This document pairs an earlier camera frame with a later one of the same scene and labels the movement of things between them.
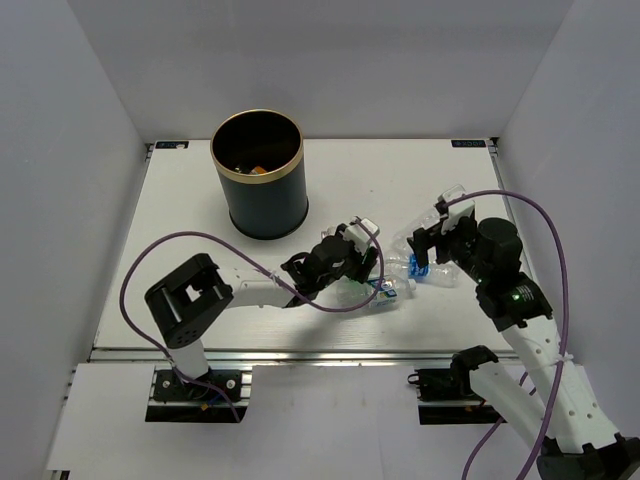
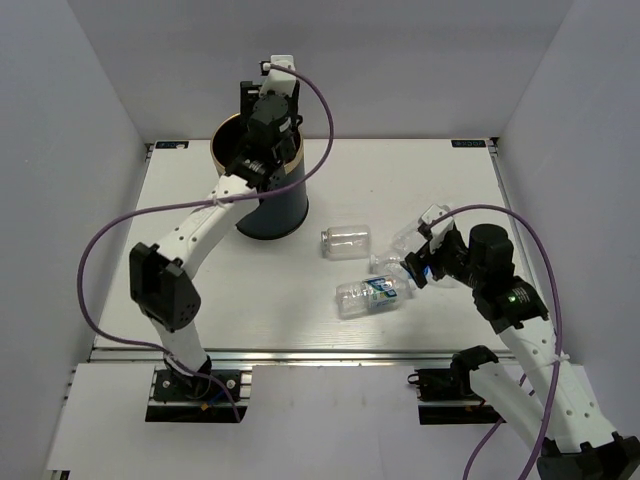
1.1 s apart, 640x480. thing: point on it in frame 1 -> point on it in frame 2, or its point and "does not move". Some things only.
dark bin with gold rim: x=258 y=157 does not move
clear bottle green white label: x=392 y=291 does not move
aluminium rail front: x=288 y=357 does not move
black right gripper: x=420 y=242 -> x=454 y=238
